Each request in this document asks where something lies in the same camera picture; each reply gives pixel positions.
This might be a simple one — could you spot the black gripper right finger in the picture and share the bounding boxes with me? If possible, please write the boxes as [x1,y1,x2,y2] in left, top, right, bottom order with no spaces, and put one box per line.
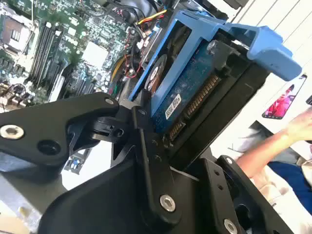
[200,155,295,234]

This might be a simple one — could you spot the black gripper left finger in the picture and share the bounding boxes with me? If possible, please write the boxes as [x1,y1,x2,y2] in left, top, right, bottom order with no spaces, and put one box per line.
[0,92,183,226]

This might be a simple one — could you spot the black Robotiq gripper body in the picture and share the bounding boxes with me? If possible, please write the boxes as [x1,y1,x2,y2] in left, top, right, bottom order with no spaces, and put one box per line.
[36,157,221,234]

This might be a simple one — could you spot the hard disk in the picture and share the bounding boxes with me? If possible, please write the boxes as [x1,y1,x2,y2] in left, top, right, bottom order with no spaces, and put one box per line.
[128,9,303,171]

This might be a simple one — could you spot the coloured disk power wire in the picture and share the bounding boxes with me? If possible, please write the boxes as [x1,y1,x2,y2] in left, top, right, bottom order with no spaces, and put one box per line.
[135,9,169,26]

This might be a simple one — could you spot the person bare hand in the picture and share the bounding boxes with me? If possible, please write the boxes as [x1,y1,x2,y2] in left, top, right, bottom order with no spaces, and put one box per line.
[287,107,312,142]

